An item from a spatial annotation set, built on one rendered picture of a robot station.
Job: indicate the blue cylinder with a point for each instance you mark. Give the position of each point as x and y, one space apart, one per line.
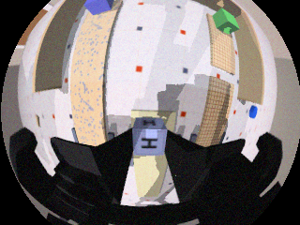
252 111

